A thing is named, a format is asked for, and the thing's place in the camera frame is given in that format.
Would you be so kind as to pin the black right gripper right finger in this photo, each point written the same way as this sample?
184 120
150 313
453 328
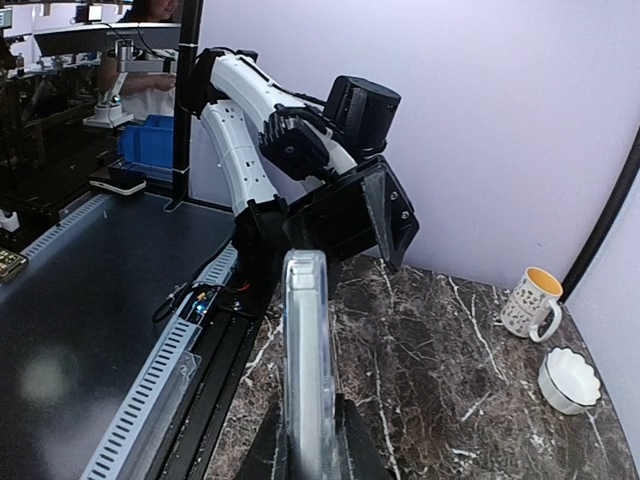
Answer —
357 457

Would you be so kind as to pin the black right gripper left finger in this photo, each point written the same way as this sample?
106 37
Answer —
267 458

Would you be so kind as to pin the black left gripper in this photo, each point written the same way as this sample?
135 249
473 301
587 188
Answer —
365 207

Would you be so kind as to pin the phone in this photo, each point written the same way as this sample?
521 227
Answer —
309 402

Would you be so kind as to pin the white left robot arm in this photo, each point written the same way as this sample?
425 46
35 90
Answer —
232 96

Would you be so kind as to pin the white phone outside desk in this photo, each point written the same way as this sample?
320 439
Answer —
118 181

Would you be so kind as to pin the left green circuit board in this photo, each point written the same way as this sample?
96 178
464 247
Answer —
198 302

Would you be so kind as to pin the white patterned mug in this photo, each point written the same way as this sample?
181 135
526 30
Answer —
532 309

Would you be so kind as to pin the white scalloped bowl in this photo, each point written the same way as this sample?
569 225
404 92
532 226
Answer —
567 382

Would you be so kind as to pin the blue storage bin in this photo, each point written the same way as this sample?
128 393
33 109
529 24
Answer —
149 144

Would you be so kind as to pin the smartphone on outside desk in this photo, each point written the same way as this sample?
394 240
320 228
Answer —
11 264

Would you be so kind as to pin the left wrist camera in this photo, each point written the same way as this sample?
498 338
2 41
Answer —
291 141

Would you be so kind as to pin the black front rail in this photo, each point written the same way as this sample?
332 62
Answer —
224 344

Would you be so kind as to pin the white slotted cable duct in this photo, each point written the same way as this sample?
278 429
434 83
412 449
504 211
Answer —
76 324

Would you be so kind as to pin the black left frame post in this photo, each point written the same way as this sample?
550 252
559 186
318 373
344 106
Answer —
605 221

